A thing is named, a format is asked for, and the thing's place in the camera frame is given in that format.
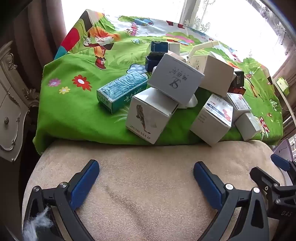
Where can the white box blue red label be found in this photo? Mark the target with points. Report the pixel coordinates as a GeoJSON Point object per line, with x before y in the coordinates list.
{"type": "Point", "coordinates": [240, 104]}
{"type": "Point", "coordinates": [210, 120]}

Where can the beige plush cushion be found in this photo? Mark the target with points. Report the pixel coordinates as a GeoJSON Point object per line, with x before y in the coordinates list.
{"type": "Point", "coordinates": [143, 185]}

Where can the grey box black letter print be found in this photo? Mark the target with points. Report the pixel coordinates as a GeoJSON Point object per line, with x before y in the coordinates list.
{"type": "Point", "coordinates": [175, 76]}

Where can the white lace curtain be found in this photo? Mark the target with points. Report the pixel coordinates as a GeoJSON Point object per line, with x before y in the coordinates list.
{"type": "Point", "coordinates": [231, 18]}

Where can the brown patterned curtain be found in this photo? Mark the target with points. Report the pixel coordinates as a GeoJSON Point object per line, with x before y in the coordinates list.
{"type": "Point", "coordinates": [39, 34]}

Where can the teal box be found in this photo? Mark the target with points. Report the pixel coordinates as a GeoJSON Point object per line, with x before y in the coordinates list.
{"type": "Point", "coordinates": [120, 90]}

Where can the white box saxophone print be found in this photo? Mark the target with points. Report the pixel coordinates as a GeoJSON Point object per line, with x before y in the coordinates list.
{"type": "Point", "coordinates": [148, 115]}

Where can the small box clear window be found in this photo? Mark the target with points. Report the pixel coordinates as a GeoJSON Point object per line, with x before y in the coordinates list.
{"type": "Point", "coordinates": [248, 126]}

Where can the ornate cream cabinet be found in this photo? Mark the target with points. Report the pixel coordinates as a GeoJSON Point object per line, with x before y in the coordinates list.
{"type": "Point", "coordinates": [11, 109]}

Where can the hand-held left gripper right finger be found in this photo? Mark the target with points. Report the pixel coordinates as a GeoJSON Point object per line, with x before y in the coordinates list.
{"type": "Point", "coordinates": [205, 185]}

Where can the green cartoon printed blanket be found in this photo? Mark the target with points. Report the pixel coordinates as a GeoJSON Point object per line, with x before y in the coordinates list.
{"type": "Point", "coordinates": [78, 111]}

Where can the beige box with barcode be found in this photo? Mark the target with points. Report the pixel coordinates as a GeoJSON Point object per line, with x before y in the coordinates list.
{"type": "Point", "coordinates": [196, 63]}

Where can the white fluffy tuft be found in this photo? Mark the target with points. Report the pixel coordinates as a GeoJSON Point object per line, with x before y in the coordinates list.
{"type": "Point", "coordinates": [38, 222]}

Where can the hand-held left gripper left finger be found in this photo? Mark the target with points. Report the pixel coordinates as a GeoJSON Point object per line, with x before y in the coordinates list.
{"type": "Point", "coordinates": [84, 185]}

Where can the purple storage box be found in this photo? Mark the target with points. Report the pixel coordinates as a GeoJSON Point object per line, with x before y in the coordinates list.
{"type": "Point", "coordinates": [284, 148]}

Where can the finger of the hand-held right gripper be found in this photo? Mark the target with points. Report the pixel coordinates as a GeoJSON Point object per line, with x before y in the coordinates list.
{"type": "Point", "coordinates": [281, 162]}
{"type": "Point", "coordinates": [263, 179]}

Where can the navy blue box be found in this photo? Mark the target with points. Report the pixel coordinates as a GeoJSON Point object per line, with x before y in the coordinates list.
{"type": "Point", "coordinates": [152, 62]}

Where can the white curved shelf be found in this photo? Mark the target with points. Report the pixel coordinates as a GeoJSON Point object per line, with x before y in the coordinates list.
{"type": "Point", "coordinates": [285, 102]}

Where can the large plain white box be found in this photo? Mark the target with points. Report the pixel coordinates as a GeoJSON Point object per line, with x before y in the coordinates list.
{"type": "Point", "coordinates": [217, 74]}

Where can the green tissue pack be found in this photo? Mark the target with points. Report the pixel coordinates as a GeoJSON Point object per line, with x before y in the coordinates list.
{"type": "Point", "coordinates": [282, 85]}

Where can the white plastic piece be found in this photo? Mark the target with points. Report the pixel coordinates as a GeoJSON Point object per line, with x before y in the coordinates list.
{"type": "Point", "coordinates": [189, 103]}

